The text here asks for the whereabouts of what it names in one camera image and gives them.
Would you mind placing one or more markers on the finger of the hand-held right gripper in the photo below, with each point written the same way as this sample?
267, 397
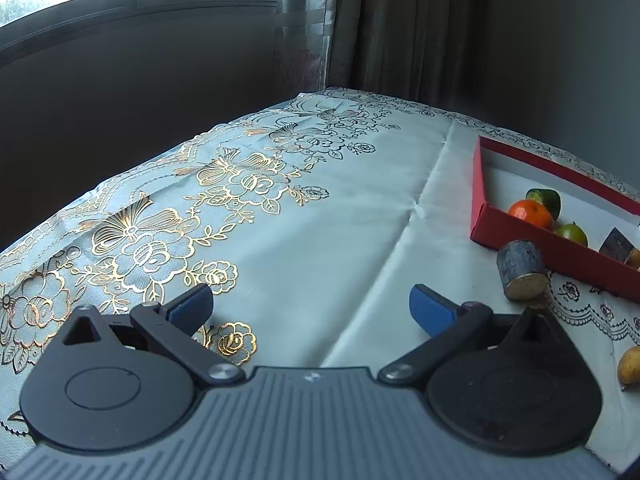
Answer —
616, 246

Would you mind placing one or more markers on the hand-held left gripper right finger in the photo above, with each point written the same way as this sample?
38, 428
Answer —
432, 310

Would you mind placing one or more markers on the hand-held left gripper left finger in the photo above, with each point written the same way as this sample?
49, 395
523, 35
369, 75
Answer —
192, 306

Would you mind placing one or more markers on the brown longan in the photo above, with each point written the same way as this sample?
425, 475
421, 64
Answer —
630, 367
634, 258

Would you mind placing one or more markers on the red shallow cardboard box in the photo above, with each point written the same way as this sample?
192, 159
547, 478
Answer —
575, 262

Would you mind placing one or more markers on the large orange tangerine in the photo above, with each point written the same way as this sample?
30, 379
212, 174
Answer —
530, 214

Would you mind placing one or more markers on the dark sugarcane piece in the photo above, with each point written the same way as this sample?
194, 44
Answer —
520, 265

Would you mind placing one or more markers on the floral embroidered tablecloth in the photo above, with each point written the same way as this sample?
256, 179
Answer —
325, 235

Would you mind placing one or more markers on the dark grey curtain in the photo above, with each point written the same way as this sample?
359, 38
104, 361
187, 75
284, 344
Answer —
415, 25

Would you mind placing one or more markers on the sheer patterned curtain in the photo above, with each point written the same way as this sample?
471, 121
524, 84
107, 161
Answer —
305, 25

